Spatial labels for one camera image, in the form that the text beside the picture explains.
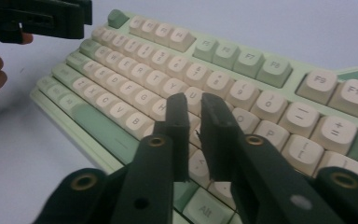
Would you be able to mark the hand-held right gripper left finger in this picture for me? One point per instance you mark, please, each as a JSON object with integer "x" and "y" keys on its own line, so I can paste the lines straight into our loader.
{"x": 149, "y": 174}

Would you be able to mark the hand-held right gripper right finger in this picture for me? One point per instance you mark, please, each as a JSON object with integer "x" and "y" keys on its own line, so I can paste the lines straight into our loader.
{"x": 261, "y": 180}

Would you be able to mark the green and pink keyboard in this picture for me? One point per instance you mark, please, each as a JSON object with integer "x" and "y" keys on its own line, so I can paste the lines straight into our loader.
{"x": 230, "y": 87}

